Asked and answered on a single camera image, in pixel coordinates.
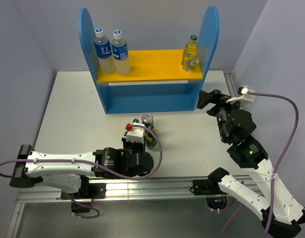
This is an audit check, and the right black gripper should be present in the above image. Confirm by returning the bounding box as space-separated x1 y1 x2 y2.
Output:
196 88 244 141

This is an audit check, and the clear soda bottle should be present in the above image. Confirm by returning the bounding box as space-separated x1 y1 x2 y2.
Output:
181 35 198 71

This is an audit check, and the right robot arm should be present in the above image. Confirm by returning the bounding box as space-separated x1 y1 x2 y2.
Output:
189 86 305 238

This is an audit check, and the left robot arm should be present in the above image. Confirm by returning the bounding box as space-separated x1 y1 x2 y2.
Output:
9 138 154 198

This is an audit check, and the blue and yellow shelf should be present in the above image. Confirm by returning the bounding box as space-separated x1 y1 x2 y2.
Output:
78 5 220 114

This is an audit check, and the right green glass bottle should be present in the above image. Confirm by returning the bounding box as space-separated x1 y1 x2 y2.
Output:
145 124 157 149

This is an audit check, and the rear black drink can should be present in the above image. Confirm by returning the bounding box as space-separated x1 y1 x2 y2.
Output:
141 114 154 130

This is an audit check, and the right blue-label water bottle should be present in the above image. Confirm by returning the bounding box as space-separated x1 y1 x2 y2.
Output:
111 30 130 76

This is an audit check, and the blue-label water bottle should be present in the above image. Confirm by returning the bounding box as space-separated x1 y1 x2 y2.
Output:
94 28 116 74
111 30 130 76

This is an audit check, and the left blue-label water bottle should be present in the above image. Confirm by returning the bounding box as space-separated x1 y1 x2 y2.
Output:
94 28 116 74

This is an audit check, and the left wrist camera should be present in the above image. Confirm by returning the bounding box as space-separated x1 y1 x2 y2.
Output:
125 122 145 144

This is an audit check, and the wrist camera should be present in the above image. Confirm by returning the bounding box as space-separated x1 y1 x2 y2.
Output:
226 85 255 106
125 122 145 144

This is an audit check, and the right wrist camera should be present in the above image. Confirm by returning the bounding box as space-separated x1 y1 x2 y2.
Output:
226 85 255 106

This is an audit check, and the aluminium front rail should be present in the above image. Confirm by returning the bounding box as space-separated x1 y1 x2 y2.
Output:
17 175 278 204

